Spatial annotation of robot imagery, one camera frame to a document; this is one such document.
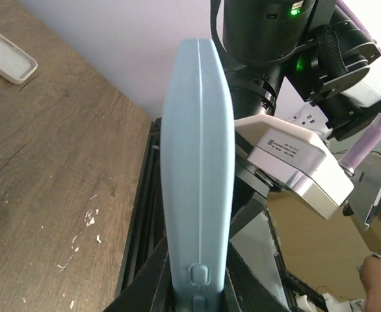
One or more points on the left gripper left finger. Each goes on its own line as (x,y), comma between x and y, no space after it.
(151,289)

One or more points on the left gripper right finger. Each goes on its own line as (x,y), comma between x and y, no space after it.
(242,290)

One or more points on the light blue phone case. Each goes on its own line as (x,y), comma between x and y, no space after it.
(197,160)

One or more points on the beige phone case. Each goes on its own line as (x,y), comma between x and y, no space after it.
(16,66)

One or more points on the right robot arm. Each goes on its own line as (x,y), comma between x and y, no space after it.
(318,46)

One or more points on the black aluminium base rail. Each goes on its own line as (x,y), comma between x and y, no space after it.
(146,227)

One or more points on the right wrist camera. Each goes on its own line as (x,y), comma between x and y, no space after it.
(297,160)

